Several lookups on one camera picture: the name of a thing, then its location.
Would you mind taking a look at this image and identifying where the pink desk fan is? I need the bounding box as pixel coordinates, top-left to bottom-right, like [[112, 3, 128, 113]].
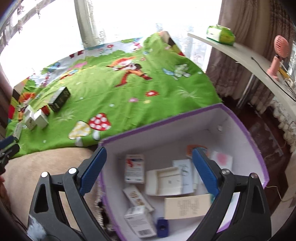
[[267, 35, 289, 81]]

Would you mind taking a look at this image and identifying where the white curved shelf table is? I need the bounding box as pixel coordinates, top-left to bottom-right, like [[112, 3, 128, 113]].
[[188, 33, 295, 120]]

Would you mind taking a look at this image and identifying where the white logo box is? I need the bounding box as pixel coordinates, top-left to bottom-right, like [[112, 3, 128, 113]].
[[173, 159, 194, 194]]

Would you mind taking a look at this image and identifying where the green cartoon cloth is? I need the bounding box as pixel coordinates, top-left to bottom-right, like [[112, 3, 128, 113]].
[[6, 33, 221, 156]]

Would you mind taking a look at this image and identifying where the white JI YIN MUSIC box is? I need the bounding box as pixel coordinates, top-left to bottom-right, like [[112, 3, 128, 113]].
[[33, 109, 49, 128]]

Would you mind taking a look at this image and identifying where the silver white cube box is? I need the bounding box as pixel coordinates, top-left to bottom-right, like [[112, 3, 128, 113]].
[[23, 105, 36, 130]]

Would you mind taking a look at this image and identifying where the small blue cube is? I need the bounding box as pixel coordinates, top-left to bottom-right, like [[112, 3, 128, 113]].
[[156, 217, 169, 238]]

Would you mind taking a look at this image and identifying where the beige sofa cushion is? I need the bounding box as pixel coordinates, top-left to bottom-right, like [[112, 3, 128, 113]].
[[1, 147, 93, 227]]

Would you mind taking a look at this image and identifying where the silver green medicine box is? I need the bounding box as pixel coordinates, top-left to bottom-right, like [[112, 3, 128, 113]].
[[13, 121, 23, 140]]

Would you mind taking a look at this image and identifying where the white gold pattern box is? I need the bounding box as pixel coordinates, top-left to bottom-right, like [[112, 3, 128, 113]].
[[123, 185, 154, 212]]

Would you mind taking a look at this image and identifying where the green tissue pack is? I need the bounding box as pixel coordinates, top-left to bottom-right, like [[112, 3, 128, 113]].
[[206, 25, 236, 46]]

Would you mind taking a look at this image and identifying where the small medicine box red-blue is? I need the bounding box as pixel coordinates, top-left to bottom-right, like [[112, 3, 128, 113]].
[[125, 154, 144, 184]]

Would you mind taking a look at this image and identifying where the purple white cardboard box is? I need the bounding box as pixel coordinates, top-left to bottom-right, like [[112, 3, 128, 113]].
[[100, 104, 269, 240]]

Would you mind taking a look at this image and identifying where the white open tray box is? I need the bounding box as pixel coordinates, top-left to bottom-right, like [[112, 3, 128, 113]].
[[145, 167, 183, 196]]

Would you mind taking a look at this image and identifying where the black tall box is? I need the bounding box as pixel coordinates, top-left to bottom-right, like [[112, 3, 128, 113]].
[[48, 86, 71, 113]]

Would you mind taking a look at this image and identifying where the beige text box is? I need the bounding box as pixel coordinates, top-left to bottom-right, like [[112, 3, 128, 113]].
[[164, 194, 212, 220]]

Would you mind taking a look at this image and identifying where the large white medicine box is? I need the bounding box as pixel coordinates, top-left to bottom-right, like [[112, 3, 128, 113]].
[[124, 205, 157, 238]]

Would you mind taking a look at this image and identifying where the white box pink print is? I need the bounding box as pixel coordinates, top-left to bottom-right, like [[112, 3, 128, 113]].
[[210, 151, 233, 171]]

